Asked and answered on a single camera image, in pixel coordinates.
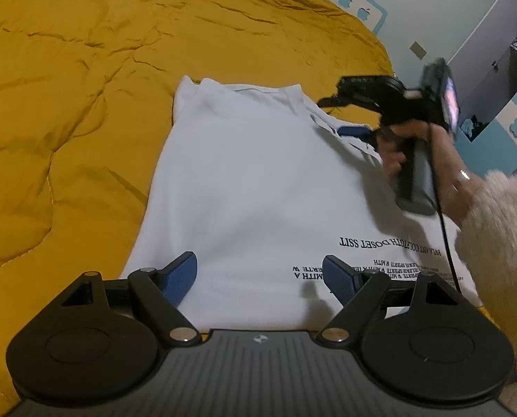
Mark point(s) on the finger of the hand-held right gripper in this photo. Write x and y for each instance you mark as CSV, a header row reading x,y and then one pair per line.
x,y
354,131
336,100

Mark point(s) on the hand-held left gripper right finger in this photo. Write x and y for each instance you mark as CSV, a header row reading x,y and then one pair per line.
x,y
339,278

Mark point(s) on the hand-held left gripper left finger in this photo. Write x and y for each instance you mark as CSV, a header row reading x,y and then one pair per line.
x,y
179,276

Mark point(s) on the white printed sweatshirt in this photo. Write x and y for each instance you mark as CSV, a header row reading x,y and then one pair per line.
x,y
263,191

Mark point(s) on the person's right hand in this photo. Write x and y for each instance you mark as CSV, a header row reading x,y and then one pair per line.
x,y
451,169

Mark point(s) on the white cabinet door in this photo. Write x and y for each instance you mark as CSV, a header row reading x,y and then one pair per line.
x,y
501,74

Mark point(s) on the yellow quilted blanket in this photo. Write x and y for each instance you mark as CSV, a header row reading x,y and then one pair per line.
x,y
67,95

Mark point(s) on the beige wall switch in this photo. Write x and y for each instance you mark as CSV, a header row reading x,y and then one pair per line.
x,y
418,50

